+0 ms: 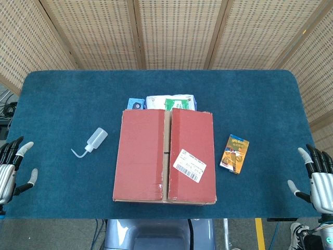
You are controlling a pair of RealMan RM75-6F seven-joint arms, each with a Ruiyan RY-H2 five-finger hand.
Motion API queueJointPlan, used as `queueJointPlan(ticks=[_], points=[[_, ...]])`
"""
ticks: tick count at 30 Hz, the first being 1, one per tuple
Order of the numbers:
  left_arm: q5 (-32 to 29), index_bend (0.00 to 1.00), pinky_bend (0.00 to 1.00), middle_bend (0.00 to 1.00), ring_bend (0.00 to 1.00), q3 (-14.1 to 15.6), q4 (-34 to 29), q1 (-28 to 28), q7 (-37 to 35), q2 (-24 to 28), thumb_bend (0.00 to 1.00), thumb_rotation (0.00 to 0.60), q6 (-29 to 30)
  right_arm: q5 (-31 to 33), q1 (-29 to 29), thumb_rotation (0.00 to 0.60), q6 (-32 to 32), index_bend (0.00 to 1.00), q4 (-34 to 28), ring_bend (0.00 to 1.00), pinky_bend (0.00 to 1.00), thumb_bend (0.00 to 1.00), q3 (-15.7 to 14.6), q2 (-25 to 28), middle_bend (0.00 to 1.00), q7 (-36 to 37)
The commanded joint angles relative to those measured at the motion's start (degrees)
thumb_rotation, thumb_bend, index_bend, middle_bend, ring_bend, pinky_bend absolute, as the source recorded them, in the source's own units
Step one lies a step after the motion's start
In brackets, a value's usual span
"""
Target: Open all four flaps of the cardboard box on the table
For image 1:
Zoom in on white table leg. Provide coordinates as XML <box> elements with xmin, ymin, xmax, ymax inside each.
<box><xmin>223</xmin><ymin>218</ymin><xmax>229</xmax><ymax>250</ymax></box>

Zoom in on woven wooden folding screen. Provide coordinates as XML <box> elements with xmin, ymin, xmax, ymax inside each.
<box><xmin>0</xmin><ymin>0</ymin><xmax>333</xmax><ymax>162</ymax></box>

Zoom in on blue floor cable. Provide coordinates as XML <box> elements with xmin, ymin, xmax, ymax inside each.
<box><xmin>92</xmin><ymin>219</ymin><xmax>105</xmax><ymax>250</ymax></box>

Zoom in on blue carpet table cover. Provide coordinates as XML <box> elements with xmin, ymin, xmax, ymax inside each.
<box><xmin>0</xmin><ymin>69</ymin><xmax>327</xmax><ymax>220</ymax></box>

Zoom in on small orange printed carton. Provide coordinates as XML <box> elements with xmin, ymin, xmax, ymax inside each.
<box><xmin>219</xmin><ymin>134</ymin><xmax>250</xmax><ymax>174</ymax></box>

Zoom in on white bag with green label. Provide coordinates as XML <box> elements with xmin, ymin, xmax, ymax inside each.
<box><xmin>145</xmin><ymin>94</ymin><xmax>198</xmax><ymax>112</ymax></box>

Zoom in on red cardboard box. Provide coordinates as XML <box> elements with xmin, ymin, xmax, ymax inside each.
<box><xmin>112</xmin><ymin>108</ymin><xmax>217</xmax><ymax>206</ymax></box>

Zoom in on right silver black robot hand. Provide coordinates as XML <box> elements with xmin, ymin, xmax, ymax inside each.
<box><xmin>287</xmin><ymin>144</ymin><xmax>333</xmax><ymax>217</ymax></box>

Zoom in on tangled black cables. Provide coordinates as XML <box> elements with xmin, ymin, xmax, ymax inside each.
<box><xmin>0</xmin><ymin>88</ymin><xmax>18</xmax><ymax>139</ymax></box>

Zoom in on white black sneaker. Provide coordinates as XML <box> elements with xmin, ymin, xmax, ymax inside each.
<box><xmin>290</xmin><ymin>222</ymin><xmax>311</xmax><ymax>250</ymax></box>

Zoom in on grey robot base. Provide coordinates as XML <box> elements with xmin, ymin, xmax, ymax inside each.
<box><xmin>104</xmin><ymin>218</ymin><xmax>216</xmax><ymax>250</ymax></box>

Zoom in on clear plastic wash bottle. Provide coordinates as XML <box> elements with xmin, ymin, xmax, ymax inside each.
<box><xmin>71</xmin><ymin>127</ymin><xmax>108</xmax><ymax>159</ymax></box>

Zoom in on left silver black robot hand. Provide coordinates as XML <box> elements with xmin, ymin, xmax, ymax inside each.
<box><xmin>0</xmin><ymin>136</ymin><xmax>39</xmax><ymax>207</ymax></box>

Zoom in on blue small object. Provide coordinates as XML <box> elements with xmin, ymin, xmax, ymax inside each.
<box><xmin>126</xmin><ymin>97</ymin><xmax>146</xmax><ymax>111</ymax></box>

